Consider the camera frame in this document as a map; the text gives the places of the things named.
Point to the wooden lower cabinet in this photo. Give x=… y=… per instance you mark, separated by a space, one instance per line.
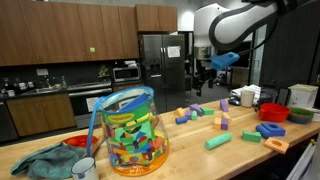
x=40 y=115
x=126 y=87

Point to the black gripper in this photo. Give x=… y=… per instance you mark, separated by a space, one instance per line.
x=204 y=70

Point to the black flat device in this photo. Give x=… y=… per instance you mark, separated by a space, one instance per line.
x=283 y=96

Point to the purple foam triangle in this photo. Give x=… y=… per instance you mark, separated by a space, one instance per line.
x=224 y=106

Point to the teal cloth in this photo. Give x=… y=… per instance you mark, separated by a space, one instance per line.
x=50 y=161

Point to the orange foam square with hole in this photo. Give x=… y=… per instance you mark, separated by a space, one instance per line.
x=284 y=147

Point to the wooden cabinet above refrigerator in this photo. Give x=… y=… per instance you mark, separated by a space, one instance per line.
x=156 y=18

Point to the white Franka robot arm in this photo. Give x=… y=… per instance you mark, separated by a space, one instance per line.
x=240 y=23

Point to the white box green lid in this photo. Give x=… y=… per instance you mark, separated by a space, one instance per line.
x=301 y=98

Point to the green foam arch block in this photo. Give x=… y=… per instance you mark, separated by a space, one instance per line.
x=251 y=136

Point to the black dishwasher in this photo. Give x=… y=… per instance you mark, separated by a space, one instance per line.
x=7 y=121

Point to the purple foam cube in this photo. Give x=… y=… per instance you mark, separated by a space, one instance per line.
x=188 y=114
x=224 y=124

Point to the kitchen sink with faucet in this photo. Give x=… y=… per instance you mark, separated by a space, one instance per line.
x=43 y=90

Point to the silver microwave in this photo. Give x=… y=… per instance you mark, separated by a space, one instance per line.
x=126 y=74

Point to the blue foam cylinder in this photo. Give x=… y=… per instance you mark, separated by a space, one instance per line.
x=181 y=120

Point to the long blue foam block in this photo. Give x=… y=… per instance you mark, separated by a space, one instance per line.
x=135 y=102

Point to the white enamel mug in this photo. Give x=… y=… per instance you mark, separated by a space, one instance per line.
x=85 y=170

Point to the dark blue small object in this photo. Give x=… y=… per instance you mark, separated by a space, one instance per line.
x=234 y=102

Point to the blue plastic bowl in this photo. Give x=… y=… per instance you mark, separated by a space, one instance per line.
x=300 y=121

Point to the white paper on refrigerator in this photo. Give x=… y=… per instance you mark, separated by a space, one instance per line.
x=173 y=51

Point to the clear toy bag blue rim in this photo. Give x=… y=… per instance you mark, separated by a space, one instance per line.
x=133 y=140

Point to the long purple foam wedge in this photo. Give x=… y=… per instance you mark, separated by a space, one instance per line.
x=196 y=108

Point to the short green foam cylinder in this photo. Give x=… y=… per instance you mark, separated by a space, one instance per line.
x=194 y=115

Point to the red plastic bowl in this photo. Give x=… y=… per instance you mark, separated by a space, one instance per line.
x=274 y=115
x=78 y=140

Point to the wooden upper cabinets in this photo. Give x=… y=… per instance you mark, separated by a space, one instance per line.
x=66 y=33

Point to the stainless steel oven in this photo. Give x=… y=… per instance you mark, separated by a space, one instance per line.
x=77 y=110

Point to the small potted plant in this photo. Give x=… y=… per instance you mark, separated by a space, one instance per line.
x=103 y=71

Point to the green sticky note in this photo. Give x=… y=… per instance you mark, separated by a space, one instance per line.
x=92 y=49

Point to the green plastic bowl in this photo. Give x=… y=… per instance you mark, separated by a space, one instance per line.
x=301 y=112

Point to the orange foam cube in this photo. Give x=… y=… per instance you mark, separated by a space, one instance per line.
x=217 y=124

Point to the blue foam square with hole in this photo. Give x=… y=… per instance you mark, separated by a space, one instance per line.
x=279 y=131

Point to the white cup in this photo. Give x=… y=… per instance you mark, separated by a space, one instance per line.
x=247 y=99

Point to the long green foam cylinder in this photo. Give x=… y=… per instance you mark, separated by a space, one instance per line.
x=218 y=140

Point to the stainless steel refrigerator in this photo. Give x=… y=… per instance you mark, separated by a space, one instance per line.
x=173 y=80

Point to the orange rectangular block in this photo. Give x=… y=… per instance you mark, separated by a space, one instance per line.
x=180 y=112

